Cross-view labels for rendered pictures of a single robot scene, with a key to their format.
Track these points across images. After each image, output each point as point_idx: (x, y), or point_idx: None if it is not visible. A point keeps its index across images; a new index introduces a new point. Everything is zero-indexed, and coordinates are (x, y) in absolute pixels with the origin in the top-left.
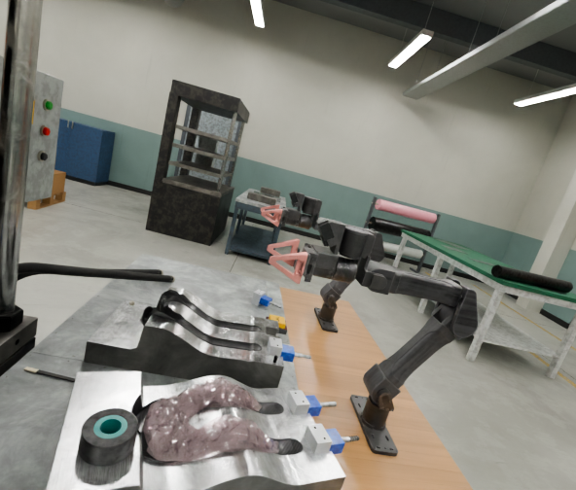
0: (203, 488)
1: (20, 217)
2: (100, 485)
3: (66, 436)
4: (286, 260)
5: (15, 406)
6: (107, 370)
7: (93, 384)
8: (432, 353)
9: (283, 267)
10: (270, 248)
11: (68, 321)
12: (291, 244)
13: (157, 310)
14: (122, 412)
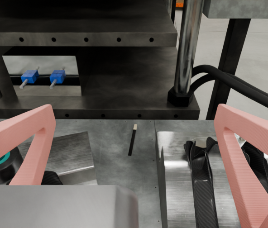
0: None
1: (193, 20)
2: None
3: (18, 146)
4: (246, 221)
5: (100, 134)
6: (150, 163)
7: (72, 143)
8: None
9: (22, 169)
10: (219, 120)
11: (202, 121)
12: None
13: (186, 143)
14: (10, 159)
